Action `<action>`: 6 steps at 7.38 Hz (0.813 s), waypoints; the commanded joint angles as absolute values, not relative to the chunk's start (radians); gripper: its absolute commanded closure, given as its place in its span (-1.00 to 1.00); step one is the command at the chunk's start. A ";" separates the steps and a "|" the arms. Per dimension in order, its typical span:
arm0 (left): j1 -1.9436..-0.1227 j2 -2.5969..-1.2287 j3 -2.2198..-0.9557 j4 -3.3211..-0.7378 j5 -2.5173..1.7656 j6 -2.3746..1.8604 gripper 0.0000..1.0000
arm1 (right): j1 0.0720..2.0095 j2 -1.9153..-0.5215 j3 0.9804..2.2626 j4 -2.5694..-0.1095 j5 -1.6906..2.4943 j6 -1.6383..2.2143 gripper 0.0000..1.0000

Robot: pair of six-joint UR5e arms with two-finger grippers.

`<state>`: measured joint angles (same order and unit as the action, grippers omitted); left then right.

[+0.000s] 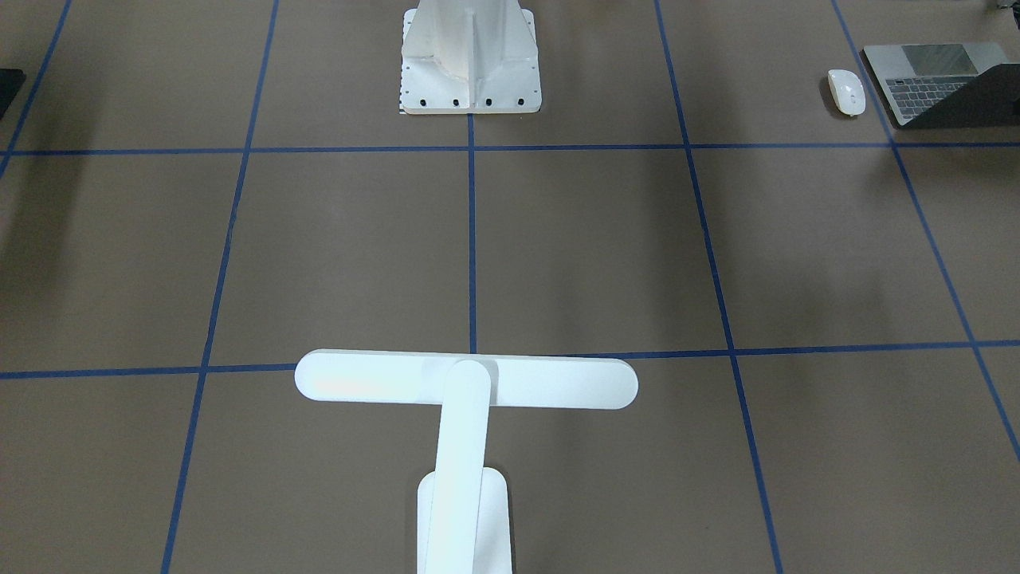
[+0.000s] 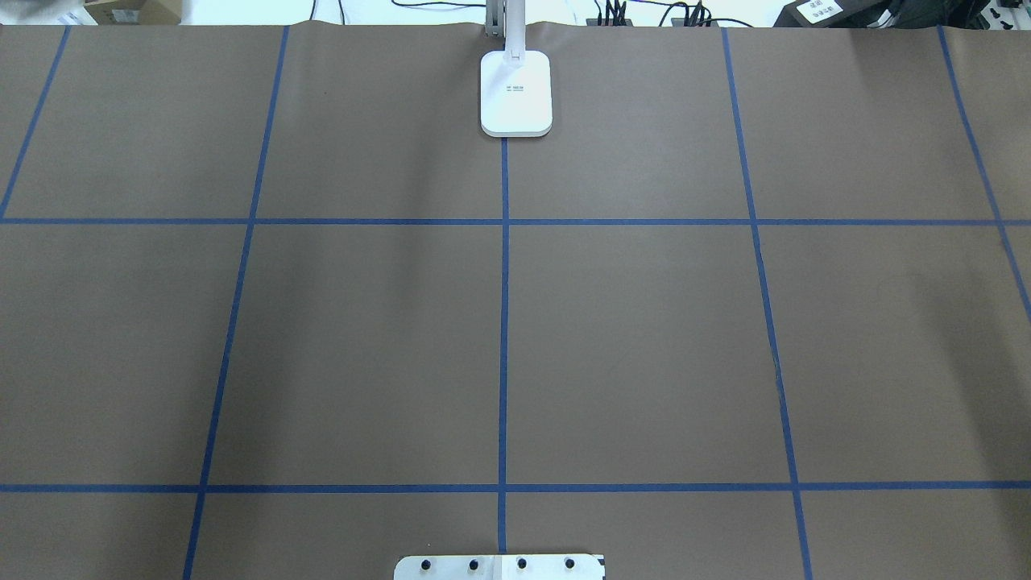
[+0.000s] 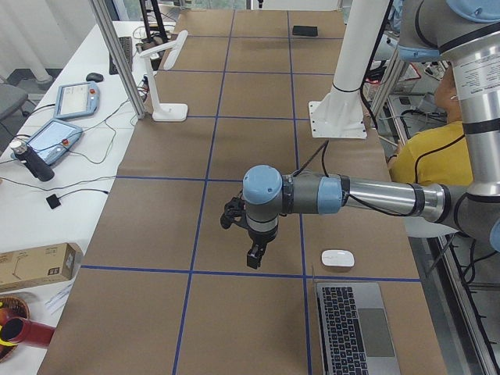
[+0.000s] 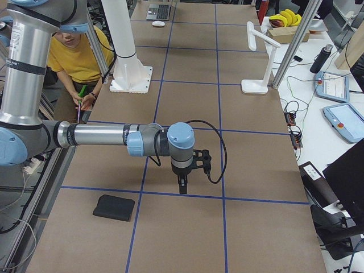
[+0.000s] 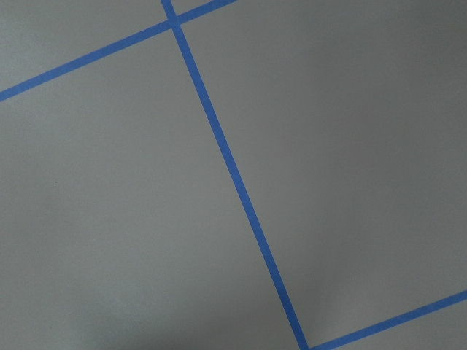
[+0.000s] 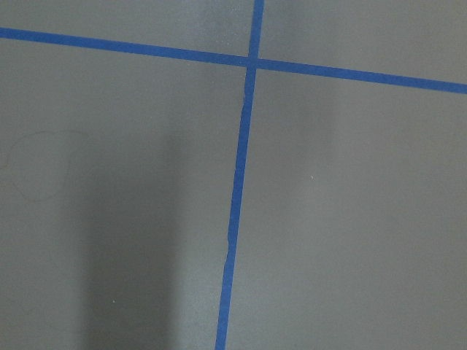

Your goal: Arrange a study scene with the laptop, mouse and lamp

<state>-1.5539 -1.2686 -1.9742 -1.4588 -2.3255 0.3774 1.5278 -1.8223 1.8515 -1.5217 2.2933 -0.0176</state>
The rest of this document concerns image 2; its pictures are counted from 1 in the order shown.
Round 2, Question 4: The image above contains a white desk lamp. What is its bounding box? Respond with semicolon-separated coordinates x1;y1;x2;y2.
479;1;555;139

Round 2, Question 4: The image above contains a cardboard box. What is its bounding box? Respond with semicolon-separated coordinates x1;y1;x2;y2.
84;0;184;26

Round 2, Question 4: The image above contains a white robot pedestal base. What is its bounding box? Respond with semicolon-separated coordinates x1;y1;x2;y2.
393;553;607;579

